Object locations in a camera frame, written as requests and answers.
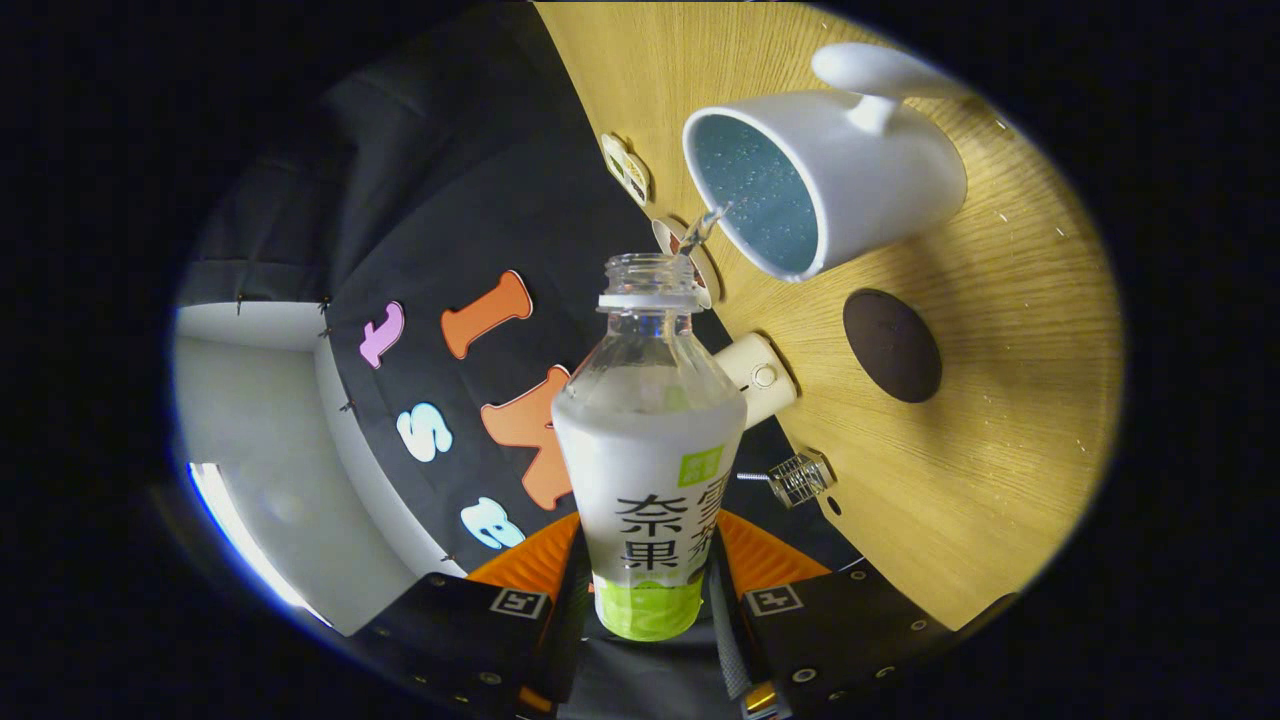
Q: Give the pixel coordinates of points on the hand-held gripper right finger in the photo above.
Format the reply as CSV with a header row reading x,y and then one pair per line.
x,y
845,630

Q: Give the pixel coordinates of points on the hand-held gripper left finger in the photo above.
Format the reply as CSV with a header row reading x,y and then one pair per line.
x,y
455,630

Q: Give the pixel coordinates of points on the white green label juice bottle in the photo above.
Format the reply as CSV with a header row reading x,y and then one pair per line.
x,y
645,450

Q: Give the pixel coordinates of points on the dark brown round coaster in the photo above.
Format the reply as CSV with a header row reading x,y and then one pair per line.
x,y
892,345

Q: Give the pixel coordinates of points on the white cup with blue inside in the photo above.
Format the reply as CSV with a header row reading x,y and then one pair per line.
x,y
880,190

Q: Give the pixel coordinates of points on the wooden table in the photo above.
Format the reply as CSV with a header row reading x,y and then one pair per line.
x,y
1000,450

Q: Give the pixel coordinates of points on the cream white toaster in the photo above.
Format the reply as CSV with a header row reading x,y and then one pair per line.
x,y
765,385

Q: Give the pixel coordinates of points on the oval white plate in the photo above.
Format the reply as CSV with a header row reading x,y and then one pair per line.
x,y
662,232

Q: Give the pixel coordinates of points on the white divided condiment dish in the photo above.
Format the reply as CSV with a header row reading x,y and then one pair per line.
x,y
627,170

